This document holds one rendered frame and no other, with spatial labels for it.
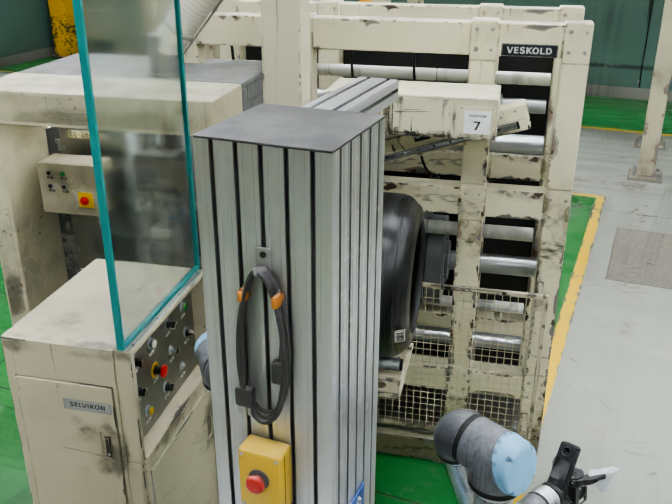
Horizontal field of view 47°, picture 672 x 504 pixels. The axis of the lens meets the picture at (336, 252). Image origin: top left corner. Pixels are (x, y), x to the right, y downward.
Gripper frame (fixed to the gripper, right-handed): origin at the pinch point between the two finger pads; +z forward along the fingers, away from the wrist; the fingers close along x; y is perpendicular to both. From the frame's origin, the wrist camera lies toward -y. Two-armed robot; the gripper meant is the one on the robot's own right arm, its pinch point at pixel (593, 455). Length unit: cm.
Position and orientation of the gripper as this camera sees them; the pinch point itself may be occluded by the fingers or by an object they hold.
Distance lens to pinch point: 219.3
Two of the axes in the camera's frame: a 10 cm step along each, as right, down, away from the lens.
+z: 7.4, -2.7, 6.1
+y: 0.9, 9.5, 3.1
